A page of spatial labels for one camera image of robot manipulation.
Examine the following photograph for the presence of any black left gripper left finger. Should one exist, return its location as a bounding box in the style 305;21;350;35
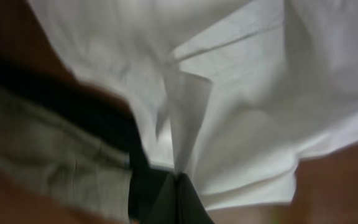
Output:
141;174;177;224

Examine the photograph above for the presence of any black garment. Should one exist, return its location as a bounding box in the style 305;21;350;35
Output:
0;59;167;222

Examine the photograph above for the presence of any white t-shirt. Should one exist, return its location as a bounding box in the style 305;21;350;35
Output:
30;0;358;210

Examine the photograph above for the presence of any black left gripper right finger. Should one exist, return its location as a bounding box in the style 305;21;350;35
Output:
177;174;214;224

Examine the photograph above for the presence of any khaki beige garment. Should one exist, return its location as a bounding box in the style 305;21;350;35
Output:
0;86;132;223

